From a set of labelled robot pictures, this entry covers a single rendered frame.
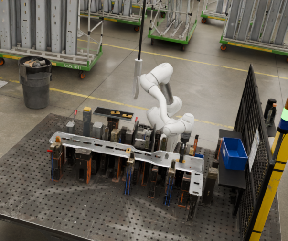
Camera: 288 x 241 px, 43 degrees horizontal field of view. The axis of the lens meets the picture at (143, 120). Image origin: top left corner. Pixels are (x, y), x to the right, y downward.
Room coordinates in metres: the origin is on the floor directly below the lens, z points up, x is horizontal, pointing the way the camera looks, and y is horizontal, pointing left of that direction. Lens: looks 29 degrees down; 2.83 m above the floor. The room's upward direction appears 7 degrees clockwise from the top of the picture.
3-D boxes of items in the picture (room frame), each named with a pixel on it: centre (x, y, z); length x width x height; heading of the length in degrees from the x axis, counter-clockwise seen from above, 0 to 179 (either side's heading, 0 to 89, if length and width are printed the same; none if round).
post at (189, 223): (2.25, -0.46, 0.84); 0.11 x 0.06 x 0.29; 173
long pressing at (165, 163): (2.70, 0.12, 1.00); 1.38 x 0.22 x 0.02; 83
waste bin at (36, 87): (5.21, 1.73, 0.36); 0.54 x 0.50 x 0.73; 168
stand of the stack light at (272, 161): (1.95, -0.83, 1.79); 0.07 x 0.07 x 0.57
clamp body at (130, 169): (2.53, 0.07, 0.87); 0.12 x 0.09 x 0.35; 173
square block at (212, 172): (2.48, -0.61, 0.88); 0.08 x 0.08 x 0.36; 83
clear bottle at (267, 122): (2.66, -1.01, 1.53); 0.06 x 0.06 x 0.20
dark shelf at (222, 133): (2.79, -0.81, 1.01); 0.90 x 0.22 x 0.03; 173
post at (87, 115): (3.10, 0.55, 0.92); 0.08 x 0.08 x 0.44; 83
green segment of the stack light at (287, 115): (1.95, -0.83, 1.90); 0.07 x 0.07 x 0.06
